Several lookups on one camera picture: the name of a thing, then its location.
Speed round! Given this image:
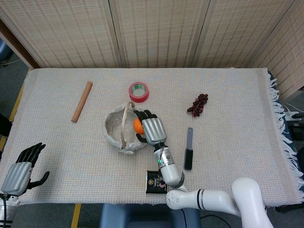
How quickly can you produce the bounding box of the bamboo folding screen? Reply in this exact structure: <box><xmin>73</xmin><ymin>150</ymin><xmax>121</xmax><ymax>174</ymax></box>
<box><xmin>0</xmin><ymin>0</ymin><xmax>304</xmax><ymax>100</ymax></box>

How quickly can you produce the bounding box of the white fabric basket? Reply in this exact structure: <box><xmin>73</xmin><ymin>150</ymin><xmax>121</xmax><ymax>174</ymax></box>
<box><xmin>102</xmin><ymin>101</ymin><xmax>155</xmax><ymax>156</ymax></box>

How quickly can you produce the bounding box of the black hair brush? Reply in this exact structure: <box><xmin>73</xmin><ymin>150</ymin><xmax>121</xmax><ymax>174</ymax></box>
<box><xmin>183</xmin><ymin>127</ymin><xmax>194</xmax><ymax>171</ymax></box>

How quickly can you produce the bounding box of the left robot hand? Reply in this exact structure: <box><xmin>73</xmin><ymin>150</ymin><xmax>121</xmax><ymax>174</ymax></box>
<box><xmin>0</xmin><ymin>142</ymin><xmax>50</xmax><ymax>196</ymax></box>

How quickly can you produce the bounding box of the wooden rolling pin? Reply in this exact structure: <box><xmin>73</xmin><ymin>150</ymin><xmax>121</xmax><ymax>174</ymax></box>
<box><xmin>71</xmin><ymin>81</ymin><xmax>93</xmax><ymax>123</ymax></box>

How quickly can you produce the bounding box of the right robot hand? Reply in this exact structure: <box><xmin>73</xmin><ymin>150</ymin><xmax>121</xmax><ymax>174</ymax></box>
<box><xmin>133</xmin><ymin>109</ymin><xmax>168</xmax><ymax>146</ymax></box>

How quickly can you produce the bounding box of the orange fruit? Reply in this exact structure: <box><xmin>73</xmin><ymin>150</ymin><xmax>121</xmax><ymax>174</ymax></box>
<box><xmin>133</xmin><ymin>118</ymin><xmax>145</xmax><ymax>135</ymax></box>

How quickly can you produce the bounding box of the white woven tablecloth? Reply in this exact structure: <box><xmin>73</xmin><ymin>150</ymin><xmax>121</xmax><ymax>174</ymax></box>
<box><xmin>0</xmin><ymin>67</ymin><xmax>304</xmax><ymax>207</ymax></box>

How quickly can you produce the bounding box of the black snack packet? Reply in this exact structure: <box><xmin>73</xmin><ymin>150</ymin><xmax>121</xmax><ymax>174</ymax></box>
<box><xmin>145</xmin><ymin>170</ymin><xmax>169</xmax><ymax>195</ymax></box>

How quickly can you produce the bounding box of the red tape roll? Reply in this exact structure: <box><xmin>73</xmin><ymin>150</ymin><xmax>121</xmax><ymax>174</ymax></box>
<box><xmin>128</xmin><ymin>81</ymin><xmax>150</xmax><ymax>103</ymax></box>

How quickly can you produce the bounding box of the dark red grape bunch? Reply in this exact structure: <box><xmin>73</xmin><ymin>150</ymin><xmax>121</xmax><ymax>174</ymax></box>
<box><xmin>187</xmin><ymin>93</ymin><xmax>209</xmax><ymax>118</ymax></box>

